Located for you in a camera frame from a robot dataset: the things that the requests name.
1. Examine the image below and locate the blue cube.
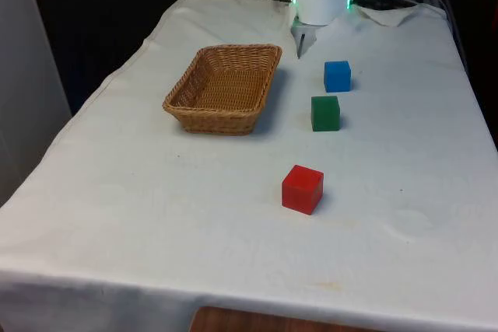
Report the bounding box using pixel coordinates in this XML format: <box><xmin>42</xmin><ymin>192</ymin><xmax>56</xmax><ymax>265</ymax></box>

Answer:
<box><xmin>324</xmin><ymin>60</ymin><xmax>352</xmax><ymax>93</ymax></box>

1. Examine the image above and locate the wicker basket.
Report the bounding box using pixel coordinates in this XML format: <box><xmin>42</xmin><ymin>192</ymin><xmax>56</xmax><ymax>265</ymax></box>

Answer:
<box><xmin>162</xmin><ymin>44</ymin><xmax>283</xmax><ymax>137</ymax></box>

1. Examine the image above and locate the red cube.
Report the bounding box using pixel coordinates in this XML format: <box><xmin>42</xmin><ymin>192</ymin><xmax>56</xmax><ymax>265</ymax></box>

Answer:
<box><xmin>281</xmin><ymin>164</ymin><xmax>325</xmax><ymax>216</ymax></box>

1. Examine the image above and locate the green cube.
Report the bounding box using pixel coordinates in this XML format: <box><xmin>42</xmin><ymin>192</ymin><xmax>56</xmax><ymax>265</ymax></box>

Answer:
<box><xmin>310</xmin><ymin>95</ymin><xmax>342</xmax><ymax>133</ymax></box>

